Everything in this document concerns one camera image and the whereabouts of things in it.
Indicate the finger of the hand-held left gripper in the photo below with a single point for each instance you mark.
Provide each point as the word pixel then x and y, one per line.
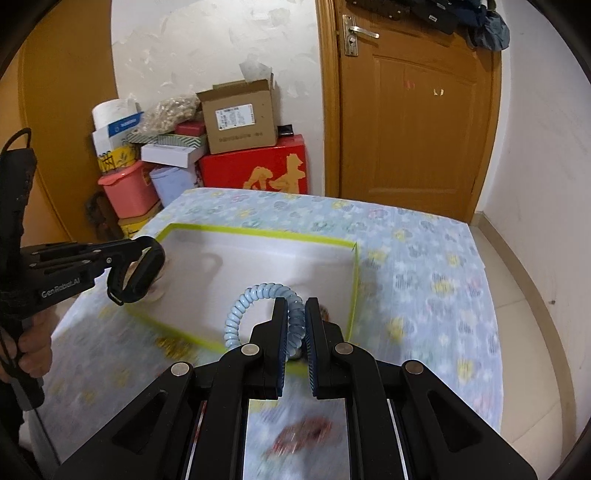
pixel 124 248

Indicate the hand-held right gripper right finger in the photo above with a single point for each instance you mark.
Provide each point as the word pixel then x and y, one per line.
pixel 314 355

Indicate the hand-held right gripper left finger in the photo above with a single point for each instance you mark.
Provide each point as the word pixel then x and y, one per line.
pixel 279 350

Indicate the black wristband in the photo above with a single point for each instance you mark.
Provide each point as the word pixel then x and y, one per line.
pixel 154 272

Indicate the white box with green edge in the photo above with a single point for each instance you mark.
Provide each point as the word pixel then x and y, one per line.
pixel 277 267

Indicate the person's left hand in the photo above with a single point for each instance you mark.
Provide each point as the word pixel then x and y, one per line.
pixel 39 344

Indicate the yellow carton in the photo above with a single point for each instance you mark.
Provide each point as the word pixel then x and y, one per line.
pixel 136 224

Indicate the dark brown wooden stool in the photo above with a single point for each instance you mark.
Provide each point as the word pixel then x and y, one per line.
pixel 99 217

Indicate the pink plastic bin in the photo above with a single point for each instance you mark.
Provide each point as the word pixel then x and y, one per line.
pixel 129 189

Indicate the lavender plastic bin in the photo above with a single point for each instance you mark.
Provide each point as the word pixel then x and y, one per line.
pixel 173 187

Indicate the yellow printed box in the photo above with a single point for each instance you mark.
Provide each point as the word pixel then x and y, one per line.
pixel 117 159

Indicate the flat white box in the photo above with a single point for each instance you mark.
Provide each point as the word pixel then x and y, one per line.
pixel 168 154

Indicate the white box with blue label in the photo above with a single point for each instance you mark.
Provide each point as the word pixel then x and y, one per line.
pixel 120 131

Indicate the floral tablecloth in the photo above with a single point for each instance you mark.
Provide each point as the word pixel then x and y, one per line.
pixel 415 295

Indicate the green patterned flat box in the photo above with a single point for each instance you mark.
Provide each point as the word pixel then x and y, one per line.
pixel 180 140

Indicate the red box with gold print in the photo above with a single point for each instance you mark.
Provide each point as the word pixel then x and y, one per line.
pixel 231 168

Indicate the dark red box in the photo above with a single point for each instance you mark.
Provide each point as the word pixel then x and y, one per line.
pixel 190 128

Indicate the white paper roll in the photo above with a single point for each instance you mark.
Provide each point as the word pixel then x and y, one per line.
pixel 113 110

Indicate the clear bag of beige pieces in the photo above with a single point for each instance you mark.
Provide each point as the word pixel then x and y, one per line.
pixel 168 113

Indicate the orange wooden panel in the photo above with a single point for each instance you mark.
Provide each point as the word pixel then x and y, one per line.
pixel 69 115

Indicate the person's dark clothing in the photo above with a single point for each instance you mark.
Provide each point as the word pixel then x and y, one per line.
pixel 7 415

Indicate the open cardboard box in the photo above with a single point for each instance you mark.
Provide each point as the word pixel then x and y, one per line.
pixel 240 124

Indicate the small black case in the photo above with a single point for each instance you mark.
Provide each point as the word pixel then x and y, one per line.
pixel 286 130

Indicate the clear plastic bag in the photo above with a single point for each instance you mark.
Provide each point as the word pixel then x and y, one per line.
pixel 256 69

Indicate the brown wooden door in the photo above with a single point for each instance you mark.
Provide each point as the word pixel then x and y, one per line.
pixel 415 138

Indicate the black hanging bag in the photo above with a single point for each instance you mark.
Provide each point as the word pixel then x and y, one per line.
pixel 438 16

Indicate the blue-grey hanging cloth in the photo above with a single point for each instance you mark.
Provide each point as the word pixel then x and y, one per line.
pixel 491 27

